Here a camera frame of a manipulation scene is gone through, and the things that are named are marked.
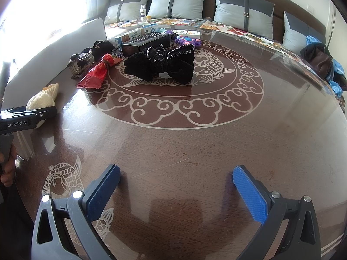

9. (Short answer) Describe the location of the dark grey upright panel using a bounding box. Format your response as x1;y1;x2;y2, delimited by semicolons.
0;61;11;109

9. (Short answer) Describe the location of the small black knitted piece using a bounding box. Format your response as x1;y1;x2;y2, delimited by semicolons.
93;41;114;59

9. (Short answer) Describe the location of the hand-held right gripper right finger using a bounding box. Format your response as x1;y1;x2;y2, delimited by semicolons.
232;165;322;260

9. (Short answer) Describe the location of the blue cloth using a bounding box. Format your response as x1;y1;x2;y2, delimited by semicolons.
306;35;347;98

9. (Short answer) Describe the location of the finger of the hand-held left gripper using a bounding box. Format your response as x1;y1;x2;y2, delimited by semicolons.
27;106;57;121

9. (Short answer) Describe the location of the blue white medicine box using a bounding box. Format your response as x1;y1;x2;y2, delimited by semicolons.
114;23;160;47

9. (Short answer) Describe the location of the black cardboard box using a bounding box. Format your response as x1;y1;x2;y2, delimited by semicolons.
121;32;172;57

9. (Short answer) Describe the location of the brown sofa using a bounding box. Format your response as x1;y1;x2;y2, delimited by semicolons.
104;0;347;106

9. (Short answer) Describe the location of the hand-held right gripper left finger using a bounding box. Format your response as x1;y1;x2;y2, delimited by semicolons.
31;164;121;260

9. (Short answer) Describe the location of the red snack packet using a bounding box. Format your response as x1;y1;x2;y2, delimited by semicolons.
77;54;124;89

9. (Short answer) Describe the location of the person's left hand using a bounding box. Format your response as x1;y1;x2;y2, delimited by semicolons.
0;154;17;187

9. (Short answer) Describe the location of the long white box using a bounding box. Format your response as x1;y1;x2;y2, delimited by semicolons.
173;29;202;40

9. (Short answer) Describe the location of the beige knitted item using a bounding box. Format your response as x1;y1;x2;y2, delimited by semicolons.
26;83;60;128

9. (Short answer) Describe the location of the brown bag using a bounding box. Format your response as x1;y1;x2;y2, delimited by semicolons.
300;43;334;80

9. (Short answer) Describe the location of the grey two-tone strap cushion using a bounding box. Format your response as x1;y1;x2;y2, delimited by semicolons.
282;11;327;55
106;0;152;23
146;0;210;21
213;0;275;40

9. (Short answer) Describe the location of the purple teal plastic toy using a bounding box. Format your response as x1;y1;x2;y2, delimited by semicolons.
159;28;202;46

